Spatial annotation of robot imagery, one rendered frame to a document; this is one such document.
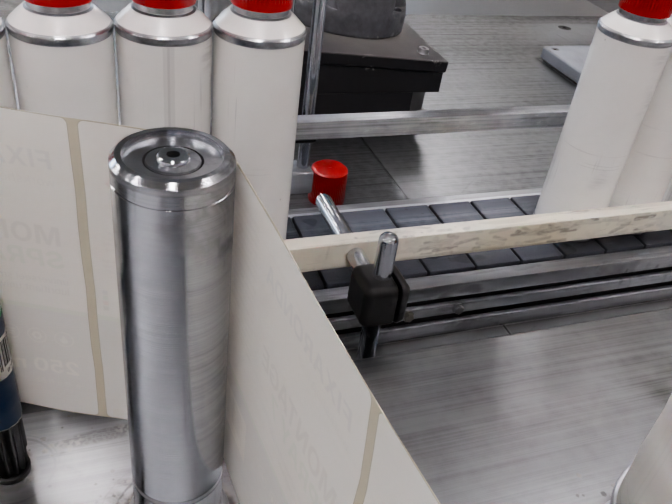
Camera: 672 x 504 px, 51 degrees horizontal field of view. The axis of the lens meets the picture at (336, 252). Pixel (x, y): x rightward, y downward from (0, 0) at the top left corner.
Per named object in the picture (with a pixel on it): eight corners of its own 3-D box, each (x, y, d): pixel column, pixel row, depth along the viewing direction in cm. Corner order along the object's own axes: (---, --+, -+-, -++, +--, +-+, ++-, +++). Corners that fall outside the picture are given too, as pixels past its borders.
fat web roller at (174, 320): (132, 577, 30) (99, 199, 19) (121, 487, 33) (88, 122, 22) (239, 551, 31) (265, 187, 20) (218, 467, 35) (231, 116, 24)
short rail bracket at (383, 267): (347, 400, 46) (375, 251, 39) (332, 368, 48) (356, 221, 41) (392, 392, 47) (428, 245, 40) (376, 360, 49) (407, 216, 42)
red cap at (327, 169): (308, 186, 67) (312, 155, 65) (344, 190, 67) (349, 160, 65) (306, 205, 64) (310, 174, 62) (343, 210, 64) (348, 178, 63)
